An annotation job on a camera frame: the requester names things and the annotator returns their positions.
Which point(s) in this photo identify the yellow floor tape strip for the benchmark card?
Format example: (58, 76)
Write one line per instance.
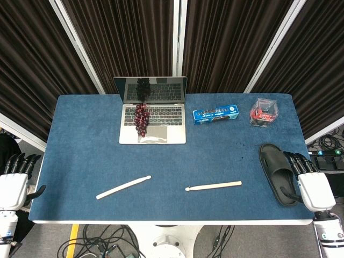
(72, 240)

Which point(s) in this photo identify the dark pleated partition panel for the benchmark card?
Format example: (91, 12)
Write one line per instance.
(121, 40)
(32, 67)
(317, 67)
(228, 40)

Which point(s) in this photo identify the clear coffee capsule box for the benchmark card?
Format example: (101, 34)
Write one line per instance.
(264, 113)

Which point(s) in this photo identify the light wood drumstick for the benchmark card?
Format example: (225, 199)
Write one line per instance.
(215, 186)

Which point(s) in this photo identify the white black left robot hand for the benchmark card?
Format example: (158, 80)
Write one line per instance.
(12, 190)

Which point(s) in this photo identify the white round pedestal base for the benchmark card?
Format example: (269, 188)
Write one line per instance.
(166, 240)

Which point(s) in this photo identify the blue cookie box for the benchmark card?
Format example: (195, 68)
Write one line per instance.
(215, 114)

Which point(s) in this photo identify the black slipper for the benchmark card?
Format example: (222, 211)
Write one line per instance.
(276, 172)

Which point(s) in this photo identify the black power strip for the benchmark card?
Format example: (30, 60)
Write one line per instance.
(326, 153)

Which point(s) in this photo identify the silver laptop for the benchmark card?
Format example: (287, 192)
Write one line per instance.
(158, 126)

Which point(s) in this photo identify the white drumstick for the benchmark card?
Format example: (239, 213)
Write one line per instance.
(123, 187)

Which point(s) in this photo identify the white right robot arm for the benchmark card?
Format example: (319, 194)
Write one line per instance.
(329, 233)

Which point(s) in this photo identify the blue table cloth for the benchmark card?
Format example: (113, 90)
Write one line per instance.
(172, 161)

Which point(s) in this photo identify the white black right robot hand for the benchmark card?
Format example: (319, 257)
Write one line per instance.
(315, 190)

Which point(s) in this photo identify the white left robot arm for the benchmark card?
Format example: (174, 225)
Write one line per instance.
(6, 228)

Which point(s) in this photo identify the silver partition frame post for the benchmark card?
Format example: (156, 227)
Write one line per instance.
(179, 40)
(78, 48)
(274, 51)

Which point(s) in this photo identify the dark red grape bunch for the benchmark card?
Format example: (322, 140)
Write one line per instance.
(141, 119)

